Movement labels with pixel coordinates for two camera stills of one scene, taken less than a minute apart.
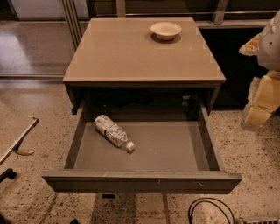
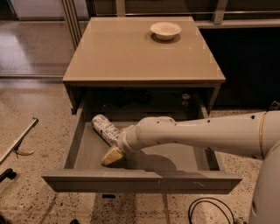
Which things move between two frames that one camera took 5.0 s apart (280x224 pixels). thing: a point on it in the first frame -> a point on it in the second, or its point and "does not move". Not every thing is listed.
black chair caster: x=8 y=173 does not move
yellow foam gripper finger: x=263 y=100 -> x=114 y=155
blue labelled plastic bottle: x=113 y=131 does not move
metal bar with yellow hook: x=15 y=148 does not move
